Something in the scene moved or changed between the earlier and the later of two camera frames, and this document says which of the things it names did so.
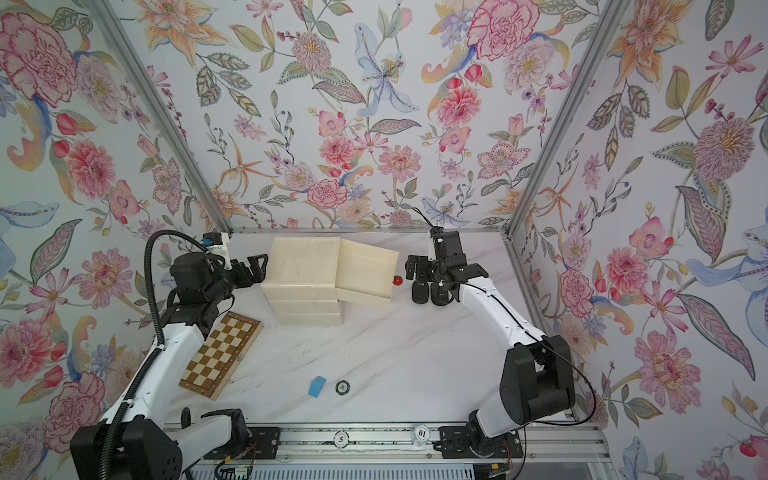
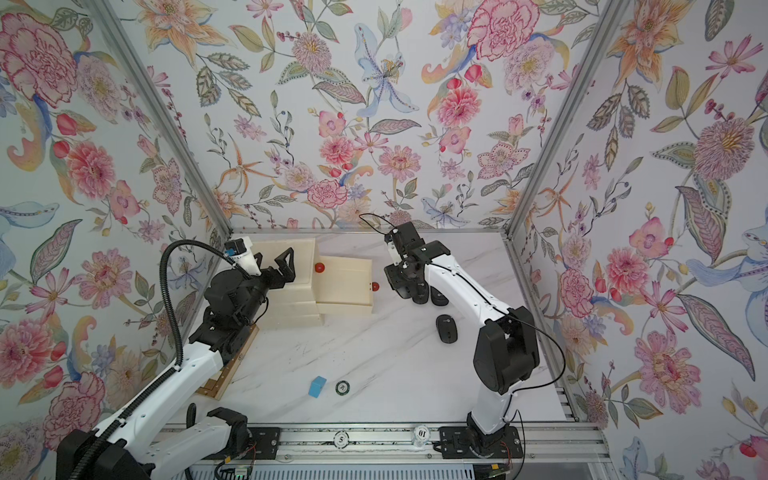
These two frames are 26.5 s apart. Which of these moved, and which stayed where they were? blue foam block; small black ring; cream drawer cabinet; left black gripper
Moved: left black gripper; cream drawer cabinet
Stayed: blue foam block; small black ring
